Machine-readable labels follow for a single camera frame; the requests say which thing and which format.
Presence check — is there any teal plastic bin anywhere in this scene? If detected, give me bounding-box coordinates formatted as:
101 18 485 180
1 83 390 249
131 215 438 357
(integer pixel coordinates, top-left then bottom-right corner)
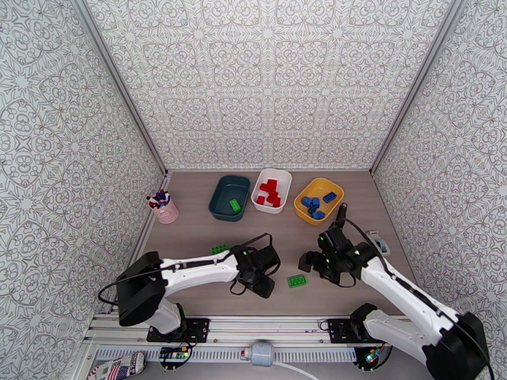
208 175 252 223

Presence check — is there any black right camera cable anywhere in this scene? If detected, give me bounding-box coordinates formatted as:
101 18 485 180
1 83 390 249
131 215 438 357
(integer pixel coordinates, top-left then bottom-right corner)
340 218 496 380

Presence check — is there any white slotted cable duct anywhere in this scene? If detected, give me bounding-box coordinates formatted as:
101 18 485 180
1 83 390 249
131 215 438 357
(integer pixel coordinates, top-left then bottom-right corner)
94 348 357 363

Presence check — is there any white plastic bin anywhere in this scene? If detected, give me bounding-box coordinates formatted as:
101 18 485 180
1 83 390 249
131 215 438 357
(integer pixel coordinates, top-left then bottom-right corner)
251 168 293 215

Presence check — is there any small circuit board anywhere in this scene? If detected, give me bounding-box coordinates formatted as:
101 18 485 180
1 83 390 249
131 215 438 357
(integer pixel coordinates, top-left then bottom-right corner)
158 346 190 364

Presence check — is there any white hose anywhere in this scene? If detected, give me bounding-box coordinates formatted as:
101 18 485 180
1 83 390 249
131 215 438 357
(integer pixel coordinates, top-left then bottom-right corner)
273 360 319 380

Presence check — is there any flag print pouch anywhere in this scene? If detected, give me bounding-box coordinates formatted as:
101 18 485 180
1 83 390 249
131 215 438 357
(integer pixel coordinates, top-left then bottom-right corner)
86 351 148 380

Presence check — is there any grey tape dispenser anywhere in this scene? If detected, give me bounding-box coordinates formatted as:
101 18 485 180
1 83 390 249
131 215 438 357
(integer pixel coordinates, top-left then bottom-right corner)
366 231 391 257

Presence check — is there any white cylindrical connector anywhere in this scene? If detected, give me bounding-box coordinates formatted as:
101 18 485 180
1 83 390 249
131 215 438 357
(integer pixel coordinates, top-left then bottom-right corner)
247 340 275 368

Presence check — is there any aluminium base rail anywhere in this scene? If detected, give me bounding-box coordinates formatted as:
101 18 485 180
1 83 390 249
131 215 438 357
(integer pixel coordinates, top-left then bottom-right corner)
85 314 454 349

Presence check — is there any yellow plastic bin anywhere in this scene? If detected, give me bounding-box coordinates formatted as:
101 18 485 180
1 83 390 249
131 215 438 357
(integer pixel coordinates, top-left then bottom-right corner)
293 177 345 227

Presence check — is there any pink pen cup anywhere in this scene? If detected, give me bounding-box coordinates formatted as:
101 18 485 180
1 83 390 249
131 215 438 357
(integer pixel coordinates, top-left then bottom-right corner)
153 198 180 225

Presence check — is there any aluminium frame post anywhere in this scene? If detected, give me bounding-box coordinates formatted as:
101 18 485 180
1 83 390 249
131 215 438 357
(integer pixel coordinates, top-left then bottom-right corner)
69 0 169 176
370 0 466 176

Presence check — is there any circuit board with green light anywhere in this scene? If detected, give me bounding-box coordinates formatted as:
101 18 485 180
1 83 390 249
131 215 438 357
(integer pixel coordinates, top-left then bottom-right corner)
362 348 383 368

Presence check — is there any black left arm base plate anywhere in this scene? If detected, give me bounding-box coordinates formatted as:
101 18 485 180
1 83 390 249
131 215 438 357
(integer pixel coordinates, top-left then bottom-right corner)
146 317 211 344

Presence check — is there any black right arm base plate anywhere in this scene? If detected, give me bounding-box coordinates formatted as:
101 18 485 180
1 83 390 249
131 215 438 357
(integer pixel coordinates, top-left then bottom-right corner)
328 318 371 345

